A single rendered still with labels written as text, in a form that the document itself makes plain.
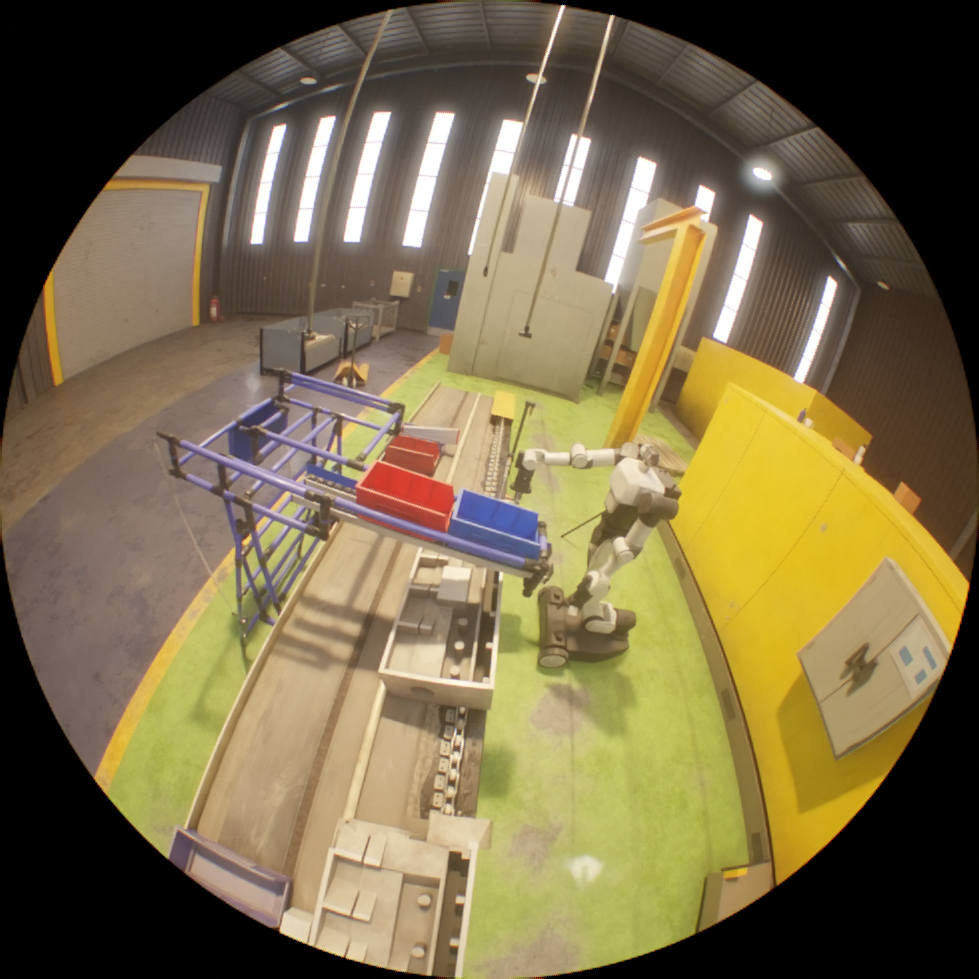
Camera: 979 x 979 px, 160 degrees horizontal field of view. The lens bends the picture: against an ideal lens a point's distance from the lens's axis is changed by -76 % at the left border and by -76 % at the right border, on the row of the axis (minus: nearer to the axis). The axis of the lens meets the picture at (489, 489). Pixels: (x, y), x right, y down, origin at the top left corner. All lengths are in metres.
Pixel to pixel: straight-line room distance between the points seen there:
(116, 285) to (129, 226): 1.60
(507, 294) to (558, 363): 1.70
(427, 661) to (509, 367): 6.42
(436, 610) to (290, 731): 0.70
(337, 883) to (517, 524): 1.27
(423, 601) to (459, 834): 0.84
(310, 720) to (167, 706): 1.32
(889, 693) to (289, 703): 2.50
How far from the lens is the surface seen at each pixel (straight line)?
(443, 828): 1.04
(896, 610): 2.07
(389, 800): 1.25
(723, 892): 2.57
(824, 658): 2.25
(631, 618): 2.47
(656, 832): 2.46
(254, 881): 1.35
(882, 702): 2.11
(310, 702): 1.35
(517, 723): 2.19
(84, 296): 10.94
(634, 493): 1.61
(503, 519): 1.21
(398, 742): 1.28
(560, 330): 7.03
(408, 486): 1.20
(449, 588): 1.33
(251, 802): 1.33
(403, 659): 1.22
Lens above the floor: 2.00
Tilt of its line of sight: 33 degrees down
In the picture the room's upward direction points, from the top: 15 degrees clockwise
